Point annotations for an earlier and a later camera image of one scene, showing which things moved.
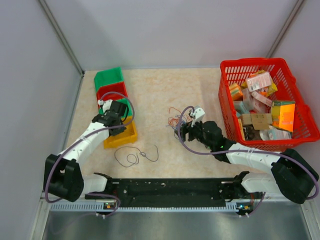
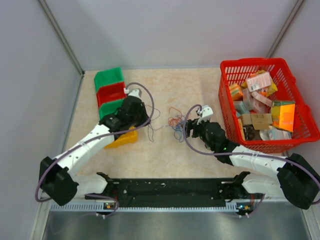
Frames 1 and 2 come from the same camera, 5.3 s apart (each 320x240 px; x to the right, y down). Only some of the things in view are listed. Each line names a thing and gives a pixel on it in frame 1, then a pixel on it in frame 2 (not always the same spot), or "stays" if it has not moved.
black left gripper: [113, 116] to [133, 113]
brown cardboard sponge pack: [260, 121] stays
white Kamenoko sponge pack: [261, 98] stays
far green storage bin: [108, 77] stays
